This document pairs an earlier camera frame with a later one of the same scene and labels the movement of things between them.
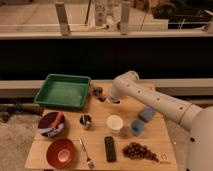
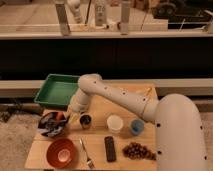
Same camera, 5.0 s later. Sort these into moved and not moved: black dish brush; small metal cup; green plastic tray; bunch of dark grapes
Moved: black dish brush
Not moved: green plastic tray; bunch of dark grapes; small metal cup
